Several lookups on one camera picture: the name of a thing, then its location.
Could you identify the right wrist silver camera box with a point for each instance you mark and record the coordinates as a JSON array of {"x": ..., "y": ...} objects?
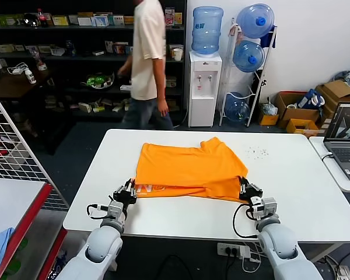
[{"x": 269, "y": 207}]

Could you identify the grey laptop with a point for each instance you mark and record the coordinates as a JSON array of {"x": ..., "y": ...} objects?
[{"x": 347, "y": 154}]

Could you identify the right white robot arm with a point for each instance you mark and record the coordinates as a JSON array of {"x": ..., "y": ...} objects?
[{"x": 283, "y": 245}]

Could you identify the red dark medicine box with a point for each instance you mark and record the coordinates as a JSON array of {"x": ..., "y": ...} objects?
[{"x": 120, "y": 49}]

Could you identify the blue plastic bottle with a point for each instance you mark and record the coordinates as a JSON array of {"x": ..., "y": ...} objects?
[{"x": 70, "y": 49}]

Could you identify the flat white medicine box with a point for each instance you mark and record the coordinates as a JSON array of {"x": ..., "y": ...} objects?
[{"x": 125, "y": 88}]

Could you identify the clear plastic bag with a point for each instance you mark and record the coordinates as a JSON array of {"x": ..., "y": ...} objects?
[{"x": 269, "y": 109}]

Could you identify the white orange medicine box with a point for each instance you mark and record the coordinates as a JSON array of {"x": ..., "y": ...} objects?
[{"x": 172, "y": 82}]

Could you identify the small flat white box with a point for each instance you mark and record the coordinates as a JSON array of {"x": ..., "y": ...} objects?
[{"x": 98, "y": 53}]

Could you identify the white cart with red frame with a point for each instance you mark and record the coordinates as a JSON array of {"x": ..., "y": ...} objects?
[{"x": 6, "y": 198}]

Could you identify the blue white bag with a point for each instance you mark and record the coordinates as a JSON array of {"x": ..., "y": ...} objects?
[{"x": 307, "y": 99}]

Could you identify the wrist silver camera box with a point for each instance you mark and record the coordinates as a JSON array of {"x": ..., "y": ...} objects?
[
  {"x": 115, "y": 209},
  {"x": 269, "y": 207}
]

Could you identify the cola bottle red cap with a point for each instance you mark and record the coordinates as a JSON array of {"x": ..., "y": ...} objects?
[{"x": 42, "y": 20}]

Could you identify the flat yellow cardboard box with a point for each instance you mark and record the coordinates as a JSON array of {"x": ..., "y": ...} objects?
[{"x": 294, "y": 126}]

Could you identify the small yellow cardboard box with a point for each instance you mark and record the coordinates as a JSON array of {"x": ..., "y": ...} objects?
[{"x": 269, "y": 120}]

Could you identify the dark wooden desk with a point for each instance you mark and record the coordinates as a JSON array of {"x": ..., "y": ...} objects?
[{"x": 14, "y": 86}]

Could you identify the dark blue cloth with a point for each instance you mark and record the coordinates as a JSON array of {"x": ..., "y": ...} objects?
[{"x": 269, "y": 41}]

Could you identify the bowl of green fruit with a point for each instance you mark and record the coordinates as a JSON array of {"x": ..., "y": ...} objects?
[{"x": 97, "y": 81}]

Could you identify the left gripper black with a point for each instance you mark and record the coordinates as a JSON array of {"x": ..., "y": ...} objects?
[{"x": 122, "y": 196}]

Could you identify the white paper cup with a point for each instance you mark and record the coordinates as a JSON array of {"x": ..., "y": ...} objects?
[{"x": 178, "y": 55}]

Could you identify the open brown cardboard box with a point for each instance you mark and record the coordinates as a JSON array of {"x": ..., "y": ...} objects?
[{"x": 335, "y": 90}]

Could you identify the black folded tripod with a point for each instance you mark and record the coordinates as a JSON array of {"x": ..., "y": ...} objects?
[{"x": 262, "y": 84}]

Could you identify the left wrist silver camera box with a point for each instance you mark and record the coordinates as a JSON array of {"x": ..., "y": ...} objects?
[{"x": 115, "y": 209}]

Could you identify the white water dispenser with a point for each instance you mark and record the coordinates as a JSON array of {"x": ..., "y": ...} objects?
[{"x": 202, "y": 111}]

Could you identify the black shelving unit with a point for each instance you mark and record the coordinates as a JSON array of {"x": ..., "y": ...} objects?
[{"x": 84, "y": 59}]

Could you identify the blue white medicine box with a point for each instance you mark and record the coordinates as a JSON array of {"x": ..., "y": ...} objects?
[{"x": 101, "y": 21}]

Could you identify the wide white tape roll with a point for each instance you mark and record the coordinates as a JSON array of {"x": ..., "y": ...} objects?
[{"x": 42, "y": 67}]

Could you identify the tall red white box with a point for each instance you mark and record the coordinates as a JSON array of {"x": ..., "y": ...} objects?
[{"x": 170, "y": 17}]

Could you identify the blue water jug with label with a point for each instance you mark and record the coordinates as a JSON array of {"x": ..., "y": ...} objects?
[{"x": 207, "y": 32}]

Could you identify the person in white t-shirt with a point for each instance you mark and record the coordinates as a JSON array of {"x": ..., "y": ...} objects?
[{"x": 147, "y": 43}]

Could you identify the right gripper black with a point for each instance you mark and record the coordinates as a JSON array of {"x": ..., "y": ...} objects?
[{"x": 253, "y": 192}]

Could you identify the white labelled bottle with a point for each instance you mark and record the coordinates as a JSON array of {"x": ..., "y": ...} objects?
[{"x": 31, "y": 77}]

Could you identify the teal white medicine box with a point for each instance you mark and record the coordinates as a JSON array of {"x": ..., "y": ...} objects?
[
  {"x": 118, "y": 20},
  {"x": 129, "y": 50}
]

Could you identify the yellow green medicine box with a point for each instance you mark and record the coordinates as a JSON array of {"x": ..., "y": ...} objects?
[{"x": 99, "y": 110}]

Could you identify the glossy black helmet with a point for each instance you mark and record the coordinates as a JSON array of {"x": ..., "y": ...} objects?
[{"x": 30, "y": 21}]

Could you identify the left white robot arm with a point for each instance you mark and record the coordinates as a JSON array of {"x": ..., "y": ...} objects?
[{"x": 102, "y": 245}]

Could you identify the white power adapter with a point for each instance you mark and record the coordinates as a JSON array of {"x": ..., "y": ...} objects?
[{"x": 245, "y": 253}]

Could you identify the orange t-shirt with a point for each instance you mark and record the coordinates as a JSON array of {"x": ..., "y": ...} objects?
[{"x": 186, "y": 166}]

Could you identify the orange yellow medicine box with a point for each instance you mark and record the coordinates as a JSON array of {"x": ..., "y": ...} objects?
[{"x": 173, "y": 104}]

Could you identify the flat yellow medicine box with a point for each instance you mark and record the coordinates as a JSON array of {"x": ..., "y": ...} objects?
[{"x": 85, "y": 15}]

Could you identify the white pink medicine box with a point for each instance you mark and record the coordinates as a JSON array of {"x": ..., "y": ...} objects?
[{"x": 109, "y": 47}]

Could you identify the clear bottle with red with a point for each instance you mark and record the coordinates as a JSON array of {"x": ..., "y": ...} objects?
[{"x": 37, "y": 56}]

